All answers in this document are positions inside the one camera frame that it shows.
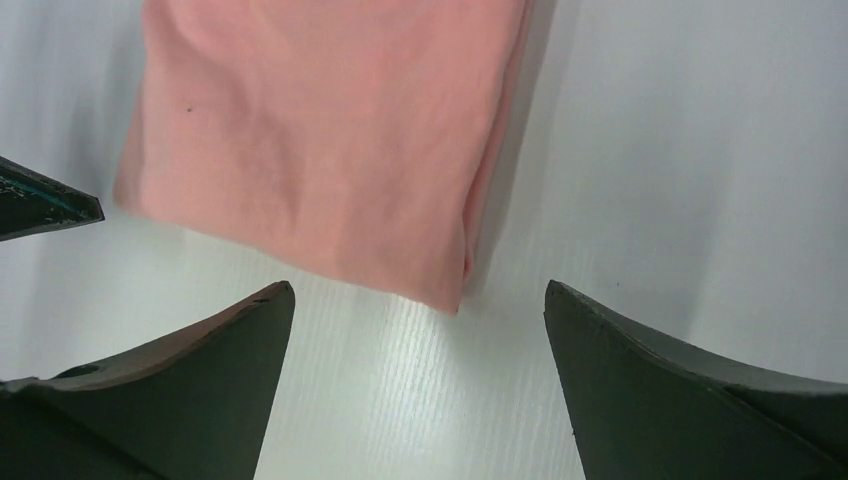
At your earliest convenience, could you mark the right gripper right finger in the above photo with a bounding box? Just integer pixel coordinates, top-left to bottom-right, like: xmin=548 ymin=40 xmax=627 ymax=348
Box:
xmin=544 ymin=280 xmax=847 ymax=479

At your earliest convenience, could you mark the pink t shirt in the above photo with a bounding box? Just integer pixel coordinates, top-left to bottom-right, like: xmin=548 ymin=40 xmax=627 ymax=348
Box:
xmin=114 ymin=1 xmax=533 ymax=314

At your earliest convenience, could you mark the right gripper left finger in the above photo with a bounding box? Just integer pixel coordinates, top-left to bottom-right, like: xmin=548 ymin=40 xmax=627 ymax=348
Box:
xmin=1 ymin=281 xmax=295 ymax=479

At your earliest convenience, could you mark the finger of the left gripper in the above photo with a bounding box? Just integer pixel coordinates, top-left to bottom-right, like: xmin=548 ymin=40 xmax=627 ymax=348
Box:
xmin=1 ymin=157 xmax=105 ymax=241

